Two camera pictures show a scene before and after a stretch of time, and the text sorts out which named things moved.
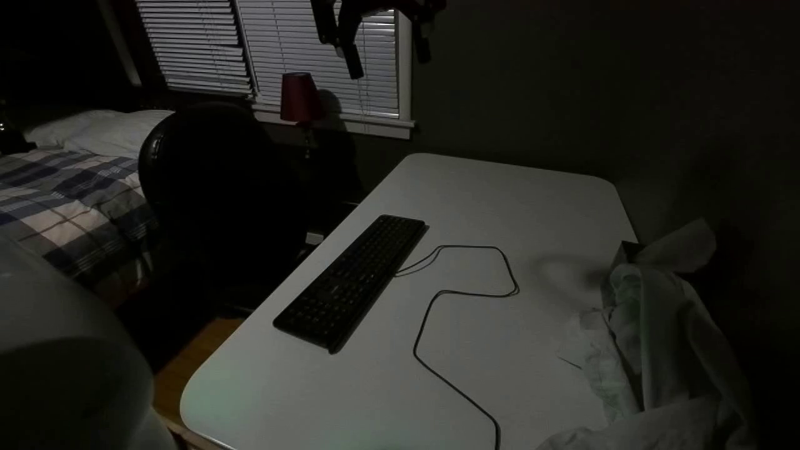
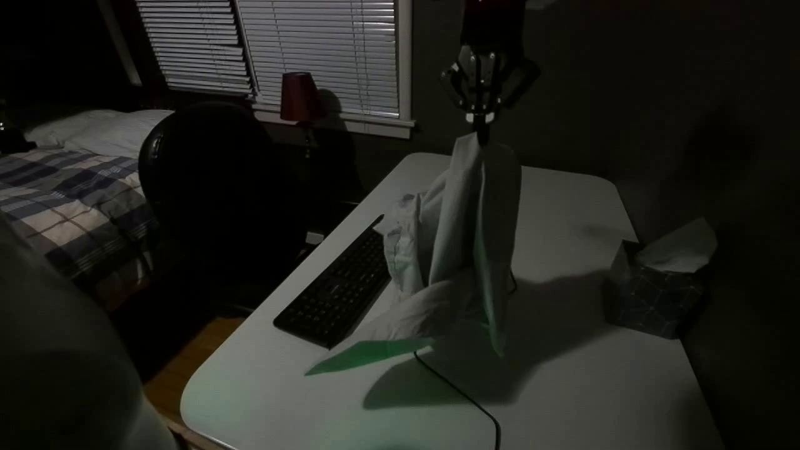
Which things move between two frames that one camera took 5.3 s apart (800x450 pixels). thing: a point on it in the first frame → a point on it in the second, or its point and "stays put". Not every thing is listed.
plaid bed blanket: [84, 210] stays put
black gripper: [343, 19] → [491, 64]
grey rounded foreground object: [73, 372] stays put
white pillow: [119, 132] stays put
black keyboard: [326, 310] stays put
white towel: [655, 375] → [450, 257]
